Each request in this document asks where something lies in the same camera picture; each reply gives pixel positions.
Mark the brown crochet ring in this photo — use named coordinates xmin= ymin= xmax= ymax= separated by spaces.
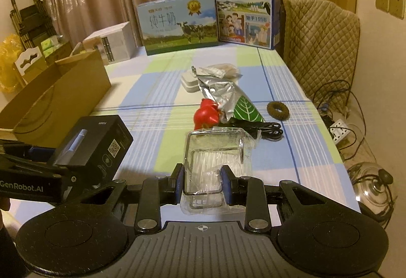
xmin=266 ymin=101 xmax=291 ymax=121

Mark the stack of green tissue packs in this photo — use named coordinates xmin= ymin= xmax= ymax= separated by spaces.
xmin=41 ymin=36 xmax=63 ymax=58

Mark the light blue milk carton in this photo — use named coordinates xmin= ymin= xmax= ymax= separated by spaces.
xmin=137 ymin=0 xmax=219 ymax=56

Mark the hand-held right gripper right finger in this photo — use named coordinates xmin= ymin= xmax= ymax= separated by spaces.
xmin=221 ymin=165 xmax=347 ymax=233

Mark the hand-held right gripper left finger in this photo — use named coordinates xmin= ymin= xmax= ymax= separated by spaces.
xmin=68 ymin=164 xmax=186 ymax=235

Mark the white printed box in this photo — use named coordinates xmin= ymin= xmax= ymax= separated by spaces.
xmin=83 ymin=21 xmax=137 ymax=63

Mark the black floor cable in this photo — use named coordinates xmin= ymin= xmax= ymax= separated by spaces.
xmin=312 ymin=79 xmax=369 ymax=152

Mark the dark blue milk carton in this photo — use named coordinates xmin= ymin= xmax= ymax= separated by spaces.
xmin=211 ymin=0 xmax=281 ymax=50

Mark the brown carton with white flap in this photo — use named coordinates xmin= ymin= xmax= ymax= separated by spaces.
xmin=13 ymin=42 xmax=74 ymax=87

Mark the glass pot lid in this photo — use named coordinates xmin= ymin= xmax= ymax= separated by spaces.
xmin=347 ymin=162 xmax=398 ymax=222

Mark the white power strip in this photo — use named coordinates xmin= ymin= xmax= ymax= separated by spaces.
xmin=328 ymin=118 xmax=350 ymax=143

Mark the clear plastic cup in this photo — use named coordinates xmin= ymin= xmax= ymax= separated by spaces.
xmin=180 ymin=126 xmax=257 ymax=218

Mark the small black toy car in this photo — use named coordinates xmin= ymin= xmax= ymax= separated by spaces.
xmin=227 ymin=118 xmax=285 ymax=142

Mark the brown cardboard box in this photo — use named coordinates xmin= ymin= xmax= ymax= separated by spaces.
xmin=0 ymin=49 xmax=112 ymax=149

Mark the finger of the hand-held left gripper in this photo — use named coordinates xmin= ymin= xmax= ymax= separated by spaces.
xmin=0 ymin=138 xmax=53 ymax=159
xmin=0 ymin=155 xmax=63 ymax=176

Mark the red plush toy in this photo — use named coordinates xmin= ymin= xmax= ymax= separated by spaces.
xmin=193 ymin=98 xmax=223 ymax=131

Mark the yellow plastic bag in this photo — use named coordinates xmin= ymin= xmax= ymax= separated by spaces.
xmin=0 ymin=33 xmax=25 ymax=94

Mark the white charger plug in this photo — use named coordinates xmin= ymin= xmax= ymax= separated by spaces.
xmin=181 ymin=72 xmax=204 ymax=94

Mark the black product box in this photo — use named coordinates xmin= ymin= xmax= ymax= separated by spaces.
xmin=52 ymin=116 xmax=134 ymax=185

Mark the clear packet of small parts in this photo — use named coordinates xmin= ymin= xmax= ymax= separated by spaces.
xmin=198 ymin=63 xmax=242 ymax=80

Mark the quilted beige chair cover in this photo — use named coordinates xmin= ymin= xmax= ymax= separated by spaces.
xmin=280 ymin=0 xmax=361 ymax=105

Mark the black folding rack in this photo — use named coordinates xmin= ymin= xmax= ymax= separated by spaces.
xmin=9 ymin=0 xmax=58 ymax=44

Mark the silver foil bag green leaf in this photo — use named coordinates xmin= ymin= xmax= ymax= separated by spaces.
xmin=196 ymin=75 xmax=267 ymax=125

